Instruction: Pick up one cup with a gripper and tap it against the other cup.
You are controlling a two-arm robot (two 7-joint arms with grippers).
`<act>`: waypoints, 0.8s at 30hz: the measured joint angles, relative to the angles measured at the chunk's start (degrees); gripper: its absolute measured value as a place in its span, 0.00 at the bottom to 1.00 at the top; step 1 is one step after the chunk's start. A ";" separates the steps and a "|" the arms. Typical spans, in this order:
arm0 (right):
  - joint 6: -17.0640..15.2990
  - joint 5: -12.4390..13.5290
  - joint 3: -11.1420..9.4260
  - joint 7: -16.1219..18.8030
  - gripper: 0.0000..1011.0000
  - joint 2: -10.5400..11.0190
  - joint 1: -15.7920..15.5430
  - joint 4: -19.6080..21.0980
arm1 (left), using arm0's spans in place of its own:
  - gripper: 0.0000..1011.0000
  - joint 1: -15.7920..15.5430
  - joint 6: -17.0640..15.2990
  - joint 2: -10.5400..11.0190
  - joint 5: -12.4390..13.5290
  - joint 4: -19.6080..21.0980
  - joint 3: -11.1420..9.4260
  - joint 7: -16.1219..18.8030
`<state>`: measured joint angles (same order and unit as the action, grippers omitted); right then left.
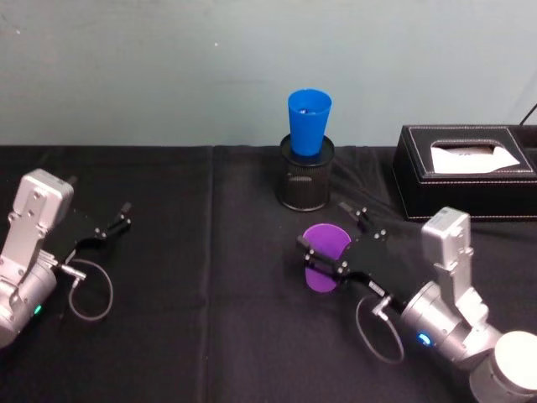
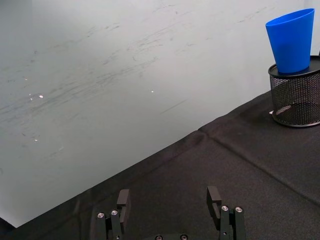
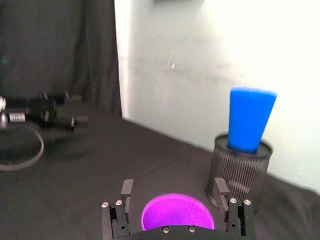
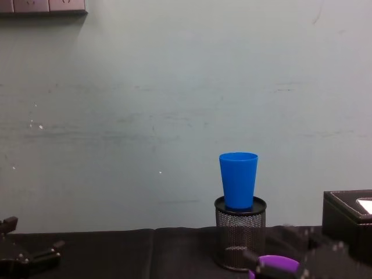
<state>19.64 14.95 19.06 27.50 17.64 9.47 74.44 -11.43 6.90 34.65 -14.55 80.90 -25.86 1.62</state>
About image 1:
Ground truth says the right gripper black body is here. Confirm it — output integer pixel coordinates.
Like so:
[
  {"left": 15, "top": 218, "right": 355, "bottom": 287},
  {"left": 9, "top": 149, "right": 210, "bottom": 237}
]
[{"left": 342, "top": 233, "right": 429, "bottom": 306}]

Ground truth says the black table cloth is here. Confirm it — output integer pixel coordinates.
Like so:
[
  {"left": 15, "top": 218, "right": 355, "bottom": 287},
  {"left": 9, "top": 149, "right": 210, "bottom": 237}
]
[{"left": 0, "top": 144, "right": 537, "bottom": 403}]

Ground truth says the right gripper dark cable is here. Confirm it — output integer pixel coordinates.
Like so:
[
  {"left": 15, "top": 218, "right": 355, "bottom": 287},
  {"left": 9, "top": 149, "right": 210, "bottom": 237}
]
[{"left": 356, "top": 295, "right": 406, "bottom": 364}]

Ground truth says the gripper dark cable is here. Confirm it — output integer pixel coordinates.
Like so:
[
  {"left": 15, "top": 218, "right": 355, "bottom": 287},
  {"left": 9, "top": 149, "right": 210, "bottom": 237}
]
[
  {"left": 60, "top": 259, "right": 115, "bottom": 322},
  {"left": 356, "top": 295, "right": 406, "bottom": 364}
]

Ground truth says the white tissue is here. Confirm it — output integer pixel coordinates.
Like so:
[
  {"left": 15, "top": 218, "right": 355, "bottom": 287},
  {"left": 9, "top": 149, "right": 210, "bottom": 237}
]
[{"left": 430, "top": 141, "right": 521, "bottom": 175}]

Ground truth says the black leather tissue box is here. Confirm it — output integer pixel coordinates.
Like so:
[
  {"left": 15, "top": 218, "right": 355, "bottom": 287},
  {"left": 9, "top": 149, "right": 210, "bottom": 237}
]
[{"left": 392, "top": 124, "right": 537, "bottom": 222}]

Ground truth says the left gripper dark cable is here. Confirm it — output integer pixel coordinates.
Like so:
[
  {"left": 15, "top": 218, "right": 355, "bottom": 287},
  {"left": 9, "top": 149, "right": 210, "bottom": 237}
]
[{"left": 60, "top": 259, "right": 115, "bottom": 322}]

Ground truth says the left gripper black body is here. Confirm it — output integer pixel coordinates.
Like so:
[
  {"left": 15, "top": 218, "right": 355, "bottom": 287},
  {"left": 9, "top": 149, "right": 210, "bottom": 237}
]
[{"left": 43, "top": 207, "right": 106, "bottom": 267}]

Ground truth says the purple plastic cup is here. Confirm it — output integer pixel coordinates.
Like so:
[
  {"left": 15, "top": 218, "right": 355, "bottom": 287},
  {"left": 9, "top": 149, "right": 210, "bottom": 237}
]
[{"left": 302, "top": 222, "right": 352, "bottom": 294}]

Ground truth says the black mesh pen holder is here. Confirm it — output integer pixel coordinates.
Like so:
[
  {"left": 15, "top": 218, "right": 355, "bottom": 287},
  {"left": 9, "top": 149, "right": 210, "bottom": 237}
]
[{"left": 276, "top": 133, "right": 336, "bottom": 212}]

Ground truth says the thin black wall cable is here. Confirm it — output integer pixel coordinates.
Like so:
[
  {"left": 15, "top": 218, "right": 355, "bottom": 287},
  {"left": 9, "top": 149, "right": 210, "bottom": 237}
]
[{"left": 519, "top": 102, "right": 537, "bottom": 127}]

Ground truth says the blue plastic cup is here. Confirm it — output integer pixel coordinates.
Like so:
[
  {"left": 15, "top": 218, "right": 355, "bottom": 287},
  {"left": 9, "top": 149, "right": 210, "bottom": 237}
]
[{"left": 287, "top": 87, "right": 333, "bottom": 159}]

